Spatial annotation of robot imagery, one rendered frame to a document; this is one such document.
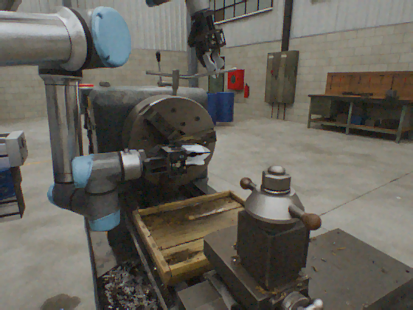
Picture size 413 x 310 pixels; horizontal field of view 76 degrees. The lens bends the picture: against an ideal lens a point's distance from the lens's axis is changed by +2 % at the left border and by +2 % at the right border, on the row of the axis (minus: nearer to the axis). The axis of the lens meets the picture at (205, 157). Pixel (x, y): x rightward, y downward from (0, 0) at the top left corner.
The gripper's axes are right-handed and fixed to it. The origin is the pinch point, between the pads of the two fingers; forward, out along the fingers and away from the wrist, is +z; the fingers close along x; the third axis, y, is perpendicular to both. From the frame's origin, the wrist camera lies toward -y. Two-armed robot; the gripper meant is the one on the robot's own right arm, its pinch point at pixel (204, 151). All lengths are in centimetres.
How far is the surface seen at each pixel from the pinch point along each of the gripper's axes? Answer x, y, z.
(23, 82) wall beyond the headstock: 3, -1012, -166
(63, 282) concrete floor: -109, -103, -54
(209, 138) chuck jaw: 1.0, -11.3, 7.5
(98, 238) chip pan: -54, -57, -31
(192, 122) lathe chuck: 6.5, -15.1, 2.6
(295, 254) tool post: -1.8, 45.8, -8.8
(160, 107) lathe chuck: 12.1, -14.9, -8.4
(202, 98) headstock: 12.9, -31.3, 14.4
